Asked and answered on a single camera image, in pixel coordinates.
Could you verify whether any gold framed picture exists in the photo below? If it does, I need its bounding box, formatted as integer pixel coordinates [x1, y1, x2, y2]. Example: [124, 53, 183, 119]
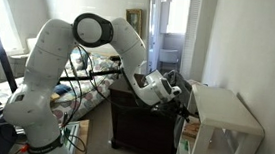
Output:
[123, 7, 144, 33]

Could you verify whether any wooden table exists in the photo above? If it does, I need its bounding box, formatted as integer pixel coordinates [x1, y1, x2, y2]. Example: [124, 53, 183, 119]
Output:
[75, 118, 92, 154]

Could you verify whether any white louvered door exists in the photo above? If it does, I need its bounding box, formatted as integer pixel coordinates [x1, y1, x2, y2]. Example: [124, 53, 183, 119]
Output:
[181, 0, 206, 81]

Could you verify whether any green white box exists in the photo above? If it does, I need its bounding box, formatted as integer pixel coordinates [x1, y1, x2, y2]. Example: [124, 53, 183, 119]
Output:
[60, 119, 82, 154]

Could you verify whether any white shelf unit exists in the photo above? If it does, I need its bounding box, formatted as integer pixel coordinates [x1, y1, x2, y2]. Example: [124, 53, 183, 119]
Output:
[174, 82, 270, 154]

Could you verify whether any bed with floral quilt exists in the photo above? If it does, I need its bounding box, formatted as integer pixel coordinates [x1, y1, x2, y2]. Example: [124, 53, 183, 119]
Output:
[0, 41, 128, 127]

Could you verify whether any black cable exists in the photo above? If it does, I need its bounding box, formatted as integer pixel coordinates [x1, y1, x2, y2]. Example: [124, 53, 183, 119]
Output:
[55, 45, 96, 154]
[74, 45, 168, 115]

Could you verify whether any grey cloth bag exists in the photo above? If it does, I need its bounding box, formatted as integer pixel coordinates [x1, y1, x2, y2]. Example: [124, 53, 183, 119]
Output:
[157, 68, 196, 150]

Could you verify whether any green bottle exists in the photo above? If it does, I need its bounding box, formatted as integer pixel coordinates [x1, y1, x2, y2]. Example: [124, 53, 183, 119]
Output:
[179, 139, 189, 153]

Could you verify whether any black stand rod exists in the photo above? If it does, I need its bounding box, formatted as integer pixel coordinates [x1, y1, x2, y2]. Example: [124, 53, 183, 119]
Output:
[58, 63, 124, 87]

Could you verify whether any white nightstand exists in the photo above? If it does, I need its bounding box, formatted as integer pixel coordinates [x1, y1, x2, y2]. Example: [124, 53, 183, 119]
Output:
[8, 35, 38, 80]

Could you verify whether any dark wood dresser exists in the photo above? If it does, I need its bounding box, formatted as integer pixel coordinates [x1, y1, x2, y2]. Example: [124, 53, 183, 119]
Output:
[104, 72, 185, 154]

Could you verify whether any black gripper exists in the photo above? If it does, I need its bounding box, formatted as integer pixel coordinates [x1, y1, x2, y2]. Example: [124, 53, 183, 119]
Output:
[159, 100, 191, 122]

